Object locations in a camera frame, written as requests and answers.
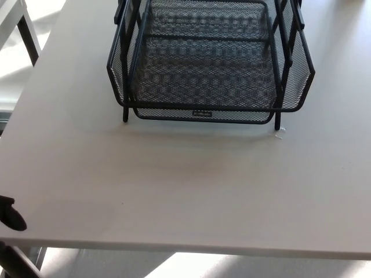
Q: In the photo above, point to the small black mesh tray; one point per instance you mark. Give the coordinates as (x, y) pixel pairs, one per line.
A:
(205, 20)

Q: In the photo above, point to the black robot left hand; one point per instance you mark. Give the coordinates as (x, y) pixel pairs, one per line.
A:
(13, 217)

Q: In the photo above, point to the dark brown diagonal leg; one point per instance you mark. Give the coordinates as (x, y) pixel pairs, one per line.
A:
(16, 265)

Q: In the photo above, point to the grey metal desk leg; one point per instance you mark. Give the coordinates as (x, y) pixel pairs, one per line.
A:
(39, 256)

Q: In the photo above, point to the black mesh drawer tray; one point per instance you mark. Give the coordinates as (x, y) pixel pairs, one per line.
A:
(203, 75)

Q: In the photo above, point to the black mesh tray with label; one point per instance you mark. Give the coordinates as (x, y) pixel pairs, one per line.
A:
(162, 113)

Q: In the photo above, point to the white side table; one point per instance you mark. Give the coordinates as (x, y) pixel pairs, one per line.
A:
(10, 17)

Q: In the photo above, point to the clear tape piece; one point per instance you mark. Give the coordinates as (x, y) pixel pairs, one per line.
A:
(279, 133)

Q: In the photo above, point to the black metal organizer rack frame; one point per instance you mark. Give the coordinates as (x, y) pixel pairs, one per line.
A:
(125, 114)

